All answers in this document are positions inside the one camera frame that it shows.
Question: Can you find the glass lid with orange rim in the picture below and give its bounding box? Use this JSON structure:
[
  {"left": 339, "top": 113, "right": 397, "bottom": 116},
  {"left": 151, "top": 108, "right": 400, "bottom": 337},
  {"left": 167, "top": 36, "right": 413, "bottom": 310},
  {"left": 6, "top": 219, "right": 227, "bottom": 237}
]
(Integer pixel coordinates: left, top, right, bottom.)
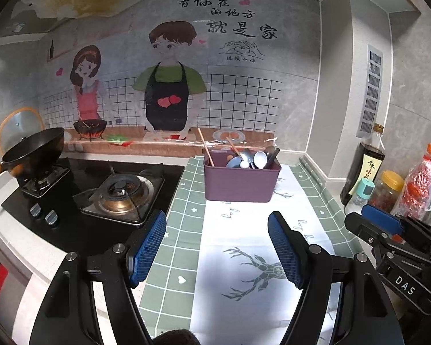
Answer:
[{"left": 0, "top": 107, "right": 45, "bottom": 152}]

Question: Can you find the grey wall vent grille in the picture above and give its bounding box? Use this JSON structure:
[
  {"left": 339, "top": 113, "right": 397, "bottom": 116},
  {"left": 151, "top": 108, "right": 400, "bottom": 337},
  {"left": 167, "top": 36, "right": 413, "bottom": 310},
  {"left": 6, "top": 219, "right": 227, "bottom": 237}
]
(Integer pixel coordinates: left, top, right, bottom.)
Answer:
[{"left": 357, "top": 44, "right": 384, "bottom": 138}]

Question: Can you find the green checked table mat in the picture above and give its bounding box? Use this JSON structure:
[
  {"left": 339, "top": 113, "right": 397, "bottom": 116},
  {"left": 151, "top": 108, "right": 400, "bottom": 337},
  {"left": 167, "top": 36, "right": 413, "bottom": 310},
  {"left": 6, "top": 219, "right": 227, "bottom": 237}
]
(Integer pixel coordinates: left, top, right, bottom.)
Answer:
[{"left": 138, "top": 154, "right": 367, "bottom": 345}]

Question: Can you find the dark soy sauce bottle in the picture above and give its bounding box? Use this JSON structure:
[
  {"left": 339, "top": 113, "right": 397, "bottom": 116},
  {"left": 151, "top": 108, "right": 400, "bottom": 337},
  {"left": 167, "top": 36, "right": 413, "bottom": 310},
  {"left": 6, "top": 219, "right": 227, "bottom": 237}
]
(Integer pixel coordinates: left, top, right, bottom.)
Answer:
[{"left": 340, "top": 123, "right": 386, "bottom": 207}]

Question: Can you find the wooden chopstick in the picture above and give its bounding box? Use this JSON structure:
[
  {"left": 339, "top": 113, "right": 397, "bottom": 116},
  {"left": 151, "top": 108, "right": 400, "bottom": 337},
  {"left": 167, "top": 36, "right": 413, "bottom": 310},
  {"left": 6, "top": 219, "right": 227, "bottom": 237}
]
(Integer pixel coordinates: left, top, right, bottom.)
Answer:
[
  {"left": 197, "top": 128, "right": 215, "bottom": 168},
  {"left": 226, "top": 137, "right": 242, "bottom": 158}
]

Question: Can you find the chili jar with yellow lid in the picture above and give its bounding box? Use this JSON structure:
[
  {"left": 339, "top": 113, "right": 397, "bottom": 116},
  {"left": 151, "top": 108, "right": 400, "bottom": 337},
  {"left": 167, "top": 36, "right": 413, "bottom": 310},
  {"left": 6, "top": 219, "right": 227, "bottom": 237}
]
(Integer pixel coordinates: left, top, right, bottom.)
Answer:
[{"left": 370, "top": 170, "right": 405, "bottom": 212}]

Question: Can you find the cartoon couple wall poster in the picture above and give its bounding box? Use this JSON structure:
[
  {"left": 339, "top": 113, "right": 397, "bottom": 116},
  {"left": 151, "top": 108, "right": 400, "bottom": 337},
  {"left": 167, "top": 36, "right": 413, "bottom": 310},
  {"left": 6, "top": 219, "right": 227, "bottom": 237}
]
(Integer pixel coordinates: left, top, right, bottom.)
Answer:
[{"left": 0, "top": 0, "right": 322, "bottom": 152}]

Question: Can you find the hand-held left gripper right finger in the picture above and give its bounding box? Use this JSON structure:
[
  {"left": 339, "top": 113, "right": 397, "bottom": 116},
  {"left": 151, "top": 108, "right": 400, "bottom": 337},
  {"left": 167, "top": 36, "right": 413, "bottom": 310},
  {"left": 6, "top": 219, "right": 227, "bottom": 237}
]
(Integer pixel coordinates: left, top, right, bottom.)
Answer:
[{"left": 268, "top": 211, "right": 405, "bottom": 345}]

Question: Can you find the black glass gas stove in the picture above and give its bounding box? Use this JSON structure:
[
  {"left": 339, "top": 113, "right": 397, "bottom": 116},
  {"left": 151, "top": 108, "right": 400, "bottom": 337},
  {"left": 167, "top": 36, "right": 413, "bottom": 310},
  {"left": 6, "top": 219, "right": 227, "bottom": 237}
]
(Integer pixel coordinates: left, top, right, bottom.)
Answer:
[{"left": 1, "top": 158, "right": 185, "bottom": 256}]

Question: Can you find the purple plastic utensil box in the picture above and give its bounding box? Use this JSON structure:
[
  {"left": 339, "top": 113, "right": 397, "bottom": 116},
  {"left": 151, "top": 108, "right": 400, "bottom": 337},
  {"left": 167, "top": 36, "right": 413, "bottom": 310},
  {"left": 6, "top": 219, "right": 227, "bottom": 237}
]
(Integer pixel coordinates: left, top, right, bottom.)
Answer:
[{"left": 203, "top": 150, "right": 282, "bottom": 202}]

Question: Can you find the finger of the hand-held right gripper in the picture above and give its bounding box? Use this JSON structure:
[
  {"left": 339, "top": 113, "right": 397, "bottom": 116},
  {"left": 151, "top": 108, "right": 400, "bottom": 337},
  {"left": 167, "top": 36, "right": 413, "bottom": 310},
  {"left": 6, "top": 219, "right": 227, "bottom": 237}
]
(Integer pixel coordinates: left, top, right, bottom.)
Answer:
[
  {"left": 362, "top": 204, "right": 431, "bottom": 248},
  {"left": 345, "top": 213, "right": 431, "bottom": 264}
]

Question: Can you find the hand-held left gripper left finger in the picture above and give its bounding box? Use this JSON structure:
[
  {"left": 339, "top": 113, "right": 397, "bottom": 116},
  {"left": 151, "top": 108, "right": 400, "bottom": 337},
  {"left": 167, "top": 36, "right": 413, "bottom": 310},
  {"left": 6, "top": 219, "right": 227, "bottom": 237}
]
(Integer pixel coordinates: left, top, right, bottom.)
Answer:
[{"left": 29, "top": 209, "right": 168, "bottom": 345}]

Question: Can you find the black-handled metal spoon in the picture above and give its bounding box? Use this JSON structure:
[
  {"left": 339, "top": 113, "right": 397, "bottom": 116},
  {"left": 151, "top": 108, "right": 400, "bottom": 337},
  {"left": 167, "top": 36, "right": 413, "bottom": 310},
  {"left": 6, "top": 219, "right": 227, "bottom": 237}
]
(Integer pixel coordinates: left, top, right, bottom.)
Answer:
[{"left": 264, "top": 148, "right": 281, "bottom": 170}]

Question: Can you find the white printed cloth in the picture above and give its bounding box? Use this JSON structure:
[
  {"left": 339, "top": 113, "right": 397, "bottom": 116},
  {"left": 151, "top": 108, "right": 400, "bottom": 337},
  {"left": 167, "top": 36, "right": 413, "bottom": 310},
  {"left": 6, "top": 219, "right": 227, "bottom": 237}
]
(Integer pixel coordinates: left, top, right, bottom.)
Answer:
[{"left": 188, "top": 165, "right": 345, "bottom": 345}]

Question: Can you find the range hood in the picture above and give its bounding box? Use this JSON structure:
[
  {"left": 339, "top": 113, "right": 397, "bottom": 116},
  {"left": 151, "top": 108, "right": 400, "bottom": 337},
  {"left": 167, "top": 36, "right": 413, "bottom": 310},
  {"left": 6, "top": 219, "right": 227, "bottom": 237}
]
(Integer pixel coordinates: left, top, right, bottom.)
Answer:
[{"left": 0, "top": 0, "right": 141, "bottom": 47}]

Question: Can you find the black wok with orange handle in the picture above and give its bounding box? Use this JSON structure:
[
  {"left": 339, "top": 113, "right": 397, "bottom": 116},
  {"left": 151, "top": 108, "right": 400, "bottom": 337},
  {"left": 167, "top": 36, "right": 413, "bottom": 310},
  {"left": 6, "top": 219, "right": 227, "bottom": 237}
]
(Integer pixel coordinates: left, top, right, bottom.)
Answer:
[{"left": 0, "top": 127, "right": 65, "bottom": 178}]

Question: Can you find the small bottle with teal cap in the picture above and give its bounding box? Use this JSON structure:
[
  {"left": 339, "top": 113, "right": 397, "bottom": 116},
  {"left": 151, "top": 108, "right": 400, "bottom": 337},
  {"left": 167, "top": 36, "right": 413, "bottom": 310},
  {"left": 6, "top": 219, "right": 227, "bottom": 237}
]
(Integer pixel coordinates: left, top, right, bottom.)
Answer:
[{"left": 344, "top": 178, "right": 375, "bottom": 216}]

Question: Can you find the orange-capped bottle in plastic bag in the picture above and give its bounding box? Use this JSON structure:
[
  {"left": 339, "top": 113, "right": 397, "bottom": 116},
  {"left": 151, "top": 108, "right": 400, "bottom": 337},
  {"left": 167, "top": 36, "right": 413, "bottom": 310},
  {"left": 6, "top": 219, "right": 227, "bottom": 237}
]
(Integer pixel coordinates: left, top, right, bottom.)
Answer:
[{"left": 391, "top": 144, "right": 431, "bottom": 220}]

